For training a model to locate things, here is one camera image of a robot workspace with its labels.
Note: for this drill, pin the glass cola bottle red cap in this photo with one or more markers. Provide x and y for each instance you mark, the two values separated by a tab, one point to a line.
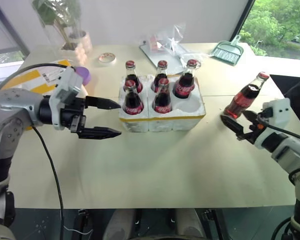
162	100
185	85
133	75
247	95
132	102
162	72

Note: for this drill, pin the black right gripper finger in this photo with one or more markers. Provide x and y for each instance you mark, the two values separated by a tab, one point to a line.
251	117
233	125

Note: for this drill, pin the red and white packet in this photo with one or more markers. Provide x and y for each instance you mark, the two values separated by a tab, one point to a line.
154	43

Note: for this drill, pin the grey flat tray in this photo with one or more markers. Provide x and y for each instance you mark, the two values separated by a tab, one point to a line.
150	53

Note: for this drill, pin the white foam bottle crate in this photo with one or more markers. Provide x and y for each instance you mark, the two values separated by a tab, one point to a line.
165	122

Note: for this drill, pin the white round tape roll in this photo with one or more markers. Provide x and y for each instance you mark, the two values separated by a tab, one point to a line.
106	58

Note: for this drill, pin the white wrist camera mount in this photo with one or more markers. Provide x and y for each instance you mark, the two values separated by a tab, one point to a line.
65	85
277	111

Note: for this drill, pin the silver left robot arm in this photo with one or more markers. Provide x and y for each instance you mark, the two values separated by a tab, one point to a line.
12	105

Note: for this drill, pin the white plant pot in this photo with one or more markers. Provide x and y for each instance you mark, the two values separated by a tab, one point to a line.
77	48

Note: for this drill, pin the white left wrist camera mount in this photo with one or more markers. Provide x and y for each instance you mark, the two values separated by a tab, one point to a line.
65	85

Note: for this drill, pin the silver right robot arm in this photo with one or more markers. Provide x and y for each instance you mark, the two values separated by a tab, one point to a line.
290	152

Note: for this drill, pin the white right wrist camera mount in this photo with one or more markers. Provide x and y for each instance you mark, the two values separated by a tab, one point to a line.
277	111

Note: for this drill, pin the yellow white cardboard box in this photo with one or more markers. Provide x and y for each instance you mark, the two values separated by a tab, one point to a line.
25	66

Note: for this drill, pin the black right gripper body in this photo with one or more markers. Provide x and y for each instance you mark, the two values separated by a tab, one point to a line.
253	132

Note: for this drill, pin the green dustpan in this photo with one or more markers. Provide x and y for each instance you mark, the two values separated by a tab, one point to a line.
233	53

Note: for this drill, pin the white bristle hand brush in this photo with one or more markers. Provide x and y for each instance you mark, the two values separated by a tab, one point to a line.
222	53

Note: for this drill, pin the clear plastic bag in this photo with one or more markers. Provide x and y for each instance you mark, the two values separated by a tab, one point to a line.
175	42

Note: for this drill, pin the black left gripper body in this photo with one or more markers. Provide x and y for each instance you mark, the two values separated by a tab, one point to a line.
73	112

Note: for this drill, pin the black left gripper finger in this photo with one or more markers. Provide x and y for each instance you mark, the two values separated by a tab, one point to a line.
100	133
102	103

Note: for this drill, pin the purple cylindrical cup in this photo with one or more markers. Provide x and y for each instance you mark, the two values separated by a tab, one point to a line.
85	75

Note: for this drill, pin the black window frame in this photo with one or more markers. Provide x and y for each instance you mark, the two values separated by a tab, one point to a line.
242	20

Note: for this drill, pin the green leafy plant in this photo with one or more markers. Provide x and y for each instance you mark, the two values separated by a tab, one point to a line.
57	15

